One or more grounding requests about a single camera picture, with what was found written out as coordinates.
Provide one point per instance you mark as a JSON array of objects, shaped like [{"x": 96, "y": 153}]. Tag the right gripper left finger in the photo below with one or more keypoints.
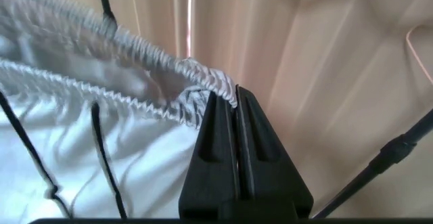
[{"x": 213, "y": 176}]

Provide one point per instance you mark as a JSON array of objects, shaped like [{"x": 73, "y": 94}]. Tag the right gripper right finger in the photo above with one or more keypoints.
[{"x": 274, "y": 176}]

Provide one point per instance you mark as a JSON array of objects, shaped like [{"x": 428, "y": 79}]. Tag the pale grey shorts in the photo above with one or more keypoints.
[{"x": 142, "y": 156}]

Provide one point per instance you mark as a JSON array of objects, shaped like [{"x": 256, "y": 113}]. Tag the black clothes rack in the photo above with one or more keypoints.
[{"x": 392, "y": 151}]

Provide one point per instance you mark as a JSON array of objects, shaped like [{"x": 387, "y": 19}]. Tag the pink clothes hanger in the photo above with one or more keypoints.
[{"x": 417, "y": 56}]

